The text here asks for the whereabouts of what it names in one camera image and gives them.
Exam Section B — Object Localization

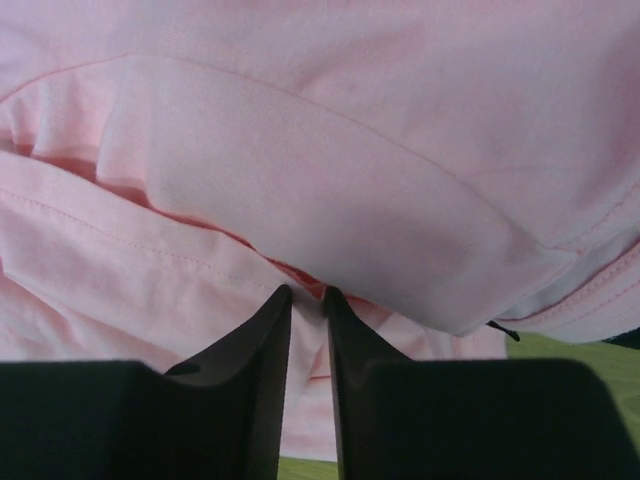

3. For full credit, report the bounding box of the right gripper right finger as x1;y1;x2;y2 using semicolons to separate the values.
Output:
323;288;639;479

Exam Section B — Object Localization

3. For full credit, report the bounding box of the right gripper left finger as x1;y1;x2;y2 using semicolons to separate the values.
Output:
1;286;293;479

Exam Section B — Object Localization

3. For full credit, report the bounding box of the pink t shirt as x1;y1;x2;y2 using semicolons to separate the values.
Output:
1;1;639;460

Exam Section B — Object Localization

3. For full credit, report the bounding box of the folded black t shirt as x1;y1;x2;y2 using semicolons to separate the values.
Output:
605;332;640;350

